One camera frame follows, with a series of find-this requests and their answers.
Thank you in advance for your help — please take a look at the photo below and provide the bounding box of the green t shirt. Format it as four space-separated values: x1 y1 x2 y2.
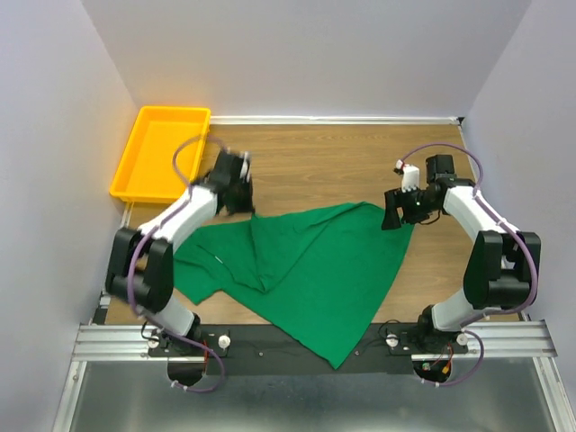
174 202 413 368

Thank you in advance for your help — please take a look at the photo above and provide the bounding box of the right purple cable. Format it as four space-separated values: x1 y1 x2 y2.
400 141 539 388

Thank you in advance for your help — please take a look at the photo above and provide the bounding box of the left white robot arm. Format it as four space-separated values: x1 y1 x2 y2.
104 149 255 356

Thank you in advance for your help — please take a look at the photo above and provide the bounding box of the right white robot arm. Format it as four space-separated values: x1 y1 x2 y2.
382 155 541 353

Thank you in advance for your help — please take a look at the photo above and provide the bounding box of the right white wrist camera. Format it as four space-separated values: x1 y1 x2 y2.
394 159 420 193

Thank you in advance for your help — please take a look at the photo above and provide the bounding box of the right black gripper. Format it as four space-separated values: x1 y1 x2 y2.
380 184 438 230

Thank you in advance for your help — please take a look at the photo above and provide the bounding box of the yellow plastic tray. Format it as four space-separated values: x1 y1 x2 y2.
109 105 211 203

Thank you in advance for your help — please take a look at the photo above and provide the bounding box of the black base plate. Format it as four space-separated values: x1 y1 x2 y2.
148 321 469 377

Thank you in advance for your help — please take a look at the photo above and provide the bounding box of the aluminium frame rail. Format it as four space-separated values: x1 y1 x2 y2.
72 325 149 362

